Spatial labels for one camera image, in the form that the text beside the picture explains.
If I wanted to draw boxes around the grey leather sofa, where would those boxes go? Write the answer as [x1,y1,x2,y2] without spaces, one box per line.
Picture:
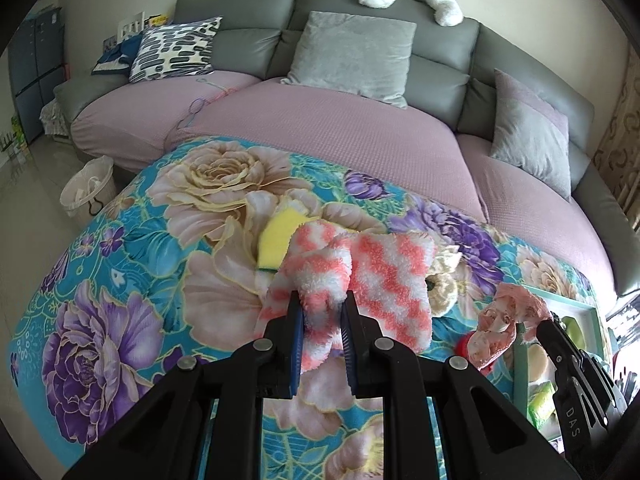
[52,0,640,301]

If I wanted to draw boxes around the white and yellow boxes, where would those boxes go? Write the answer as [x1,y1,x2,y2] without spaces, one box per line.
[116,10,171,41]

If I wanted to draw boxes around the plain grey pillow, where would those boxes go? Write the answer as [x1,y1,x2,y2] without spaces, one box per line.
[280,11,417,109]

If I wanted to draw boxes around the black white patterned pillow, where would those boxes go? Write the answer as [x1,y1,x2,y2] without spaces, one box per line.
[129,16,223,84]

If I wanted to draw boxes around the teal shallow box tray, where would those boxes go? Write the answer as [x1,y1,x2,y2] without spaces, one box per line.
[512,285,613,446]

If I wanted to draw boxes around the floral blanket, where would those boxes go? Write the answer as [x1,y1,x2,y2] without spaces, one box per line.
[10,135,613,480]

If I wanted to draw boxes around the yellow sponge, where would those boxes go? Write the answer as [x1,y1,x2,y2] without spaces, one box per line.
[256,208,321,272]

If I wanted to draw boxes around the cream dotted cloth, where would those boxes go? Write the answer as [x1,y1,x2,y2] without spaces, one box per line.
[425,247,463,318]

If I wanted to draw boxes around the pink patterned cloth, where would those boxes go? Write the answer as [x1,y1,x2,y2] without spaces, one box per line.
[475,282,551,368]

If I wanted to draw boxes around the light green cloth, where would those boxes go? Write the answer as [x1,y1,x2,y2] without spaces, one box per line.
[562,315,586,348]

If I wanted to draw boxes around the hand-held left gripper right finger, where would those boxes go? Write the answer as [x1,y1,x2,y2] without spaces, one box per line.
[340,290,583,480]

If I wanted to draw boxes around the thin purple wire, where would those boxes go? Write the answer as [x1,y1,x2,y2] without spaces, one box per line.
[175,79,237,129]

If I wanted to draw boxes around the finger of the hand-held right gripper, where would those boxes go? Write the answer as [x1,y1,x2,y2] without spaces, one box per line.
[536,314,597,377]

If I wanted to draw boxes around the pink sofa cover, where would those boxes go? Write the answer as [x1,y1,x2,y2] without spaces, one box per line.
[70,70,616,296]

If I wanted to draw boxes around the patterned beige curtain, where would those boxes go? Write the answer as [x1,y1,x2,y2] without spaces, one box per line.
[597,75,640,231]

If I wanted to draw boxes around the pink white fuzzy sock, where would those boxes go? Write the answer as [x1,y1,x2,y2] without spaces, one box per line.
[255,220,436,402]

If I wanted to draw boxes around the grey and pink pillow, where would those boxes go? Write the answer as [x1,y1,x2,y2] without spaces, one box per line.
[490,69,572,201]

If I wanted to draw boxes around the blue cabinet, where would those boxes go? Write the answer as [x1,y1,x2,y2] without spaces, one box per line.
[10,7,68,143]

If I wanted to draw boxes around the white plastic basket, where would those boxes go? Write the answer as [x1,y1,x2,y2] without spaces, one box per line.
[60,156,117,218]

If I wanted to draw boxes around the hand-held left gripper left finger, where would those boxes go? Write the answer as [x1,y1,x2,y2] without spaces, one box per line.
[62,287,307,480]

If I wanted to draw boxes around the pale yellow round pad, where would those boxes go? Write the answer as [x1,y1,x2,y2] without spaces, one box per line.
[527,345,551,383]

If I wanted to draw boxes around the green packet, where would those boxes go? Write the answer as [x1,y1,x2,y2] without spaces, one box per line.
[530,380,558,423]

